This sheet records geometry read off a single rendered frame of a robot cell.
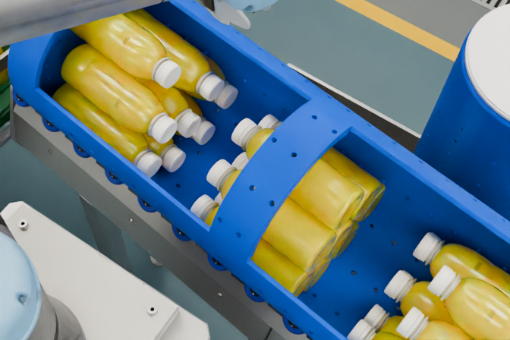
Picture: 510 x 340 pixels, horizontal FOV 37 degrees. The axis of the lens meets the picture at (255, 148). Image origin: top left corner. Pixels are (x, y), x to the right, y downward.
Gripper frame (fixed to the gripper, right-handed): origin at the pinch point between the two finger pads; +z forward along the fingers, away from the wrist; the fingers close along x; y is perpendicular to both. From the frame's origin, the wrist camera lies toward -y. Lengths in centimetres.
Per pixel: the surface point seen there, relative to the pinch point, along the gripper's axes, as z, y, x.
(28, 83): 22.2, -24.5, -15.2
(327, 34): 136, -41, 101
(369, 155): 28.4, 19.0, 11.5
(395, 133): 121, 2, 75
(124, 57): 18.7, -15.3, -4.1
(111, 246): 95, -26, -10
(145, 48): 17.5, -13.5, -1.6
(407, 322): 23.0, 37.9, -8.1
